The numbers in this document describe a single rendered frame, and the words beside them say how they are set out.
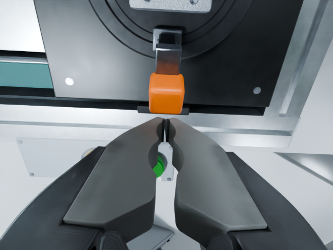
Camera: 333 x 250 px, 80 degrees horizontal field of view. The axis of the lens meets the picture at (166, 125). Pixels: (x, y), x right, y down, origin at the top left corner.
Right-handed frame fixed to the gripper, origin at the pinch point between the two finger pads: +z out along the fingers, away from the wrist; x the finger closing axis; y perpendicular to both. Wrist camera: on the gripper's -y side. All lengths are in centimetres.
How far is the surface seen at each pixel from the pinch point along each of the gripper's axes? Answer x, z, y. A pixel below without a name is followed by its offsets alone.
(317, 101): 26.4, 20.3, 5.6
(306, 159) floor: 110, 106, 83
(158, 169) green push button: -0.3, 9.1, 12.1
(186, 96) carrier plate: 2.4, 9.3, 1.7
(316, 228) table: 41, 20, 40
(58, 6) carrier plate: -9.8, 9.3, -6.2
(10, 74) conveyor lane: -17.7, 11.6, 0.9
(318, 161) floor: 120, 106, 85
